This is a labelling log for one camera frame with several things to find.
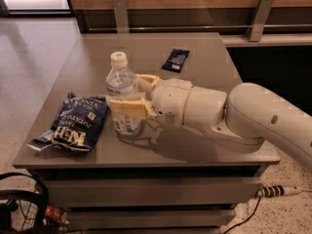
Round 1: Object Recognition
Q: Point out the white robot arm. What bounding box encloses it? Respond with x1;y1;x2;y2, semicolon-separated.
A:
106;74;312;172

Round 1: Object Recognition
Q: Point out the black power cable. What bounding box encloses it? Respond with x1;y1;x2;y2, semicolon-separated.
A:
221;195;262;234

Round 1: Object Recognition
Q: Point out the grey drawer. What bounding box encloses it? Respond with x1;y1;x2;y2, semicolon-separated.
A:
66;210;236;229
46;177;261;208

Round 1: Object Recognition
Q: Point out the grey drawer cabinet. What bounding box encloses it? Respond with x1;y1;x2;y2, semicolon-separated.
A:
14;33;280;234

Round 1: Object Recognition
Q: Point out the wire mesh basket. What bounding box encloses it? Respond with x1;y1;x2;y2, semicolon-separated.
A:
13;191;46;231

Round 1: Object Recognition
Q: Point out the small dark blue snack packet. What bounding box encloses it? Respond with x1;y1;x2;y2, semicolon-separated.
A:
162;49;189;72

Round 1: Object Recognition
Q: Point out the blue potato chip bag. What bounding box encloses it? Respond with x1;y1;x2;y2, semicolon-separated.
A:
28;93;109;153

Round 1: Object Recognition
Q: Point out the left metal wall bracket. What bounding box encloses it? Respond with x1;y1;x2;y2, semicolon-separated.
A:
112;0;130;33

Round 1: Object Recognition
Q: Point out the upper grey drawer front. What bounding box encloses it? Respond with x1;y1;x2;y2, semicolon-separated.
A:
46;177;261;208

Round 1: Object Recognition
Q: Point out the white power strip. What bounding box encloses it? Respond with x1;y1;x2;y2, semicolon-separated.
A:
255;185;302;198

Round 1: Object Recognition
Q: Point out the clear plastic water bottle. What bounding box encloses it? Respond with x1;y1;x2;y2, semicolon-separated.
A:
106;52;141;137

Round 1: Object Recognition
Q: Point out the black strap handle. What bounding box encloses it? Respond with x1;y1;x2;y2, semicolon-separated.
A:
0;175;53;234

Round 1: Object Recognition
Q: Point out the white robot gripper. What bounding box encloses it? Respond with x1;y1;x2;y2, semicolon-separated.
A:
105;74;193;127

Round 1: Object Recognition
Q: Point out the lower grey drawer front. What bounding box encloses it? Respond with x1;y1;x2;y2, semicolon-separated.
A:
66;210;236;229

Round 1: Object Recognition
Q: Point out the metal wall bracket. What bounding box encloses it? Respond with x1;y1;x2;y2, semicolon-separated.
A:
112;0;130;33
246;0;274;42

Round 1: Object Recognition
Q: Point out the red snack packet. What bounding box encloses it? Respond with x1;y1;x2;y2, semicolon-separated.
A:
45;206;67;223

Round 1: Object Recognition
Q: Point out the right metal wall bracket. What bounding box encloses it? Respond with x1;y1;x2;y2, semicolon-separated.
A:
246;0;274;42

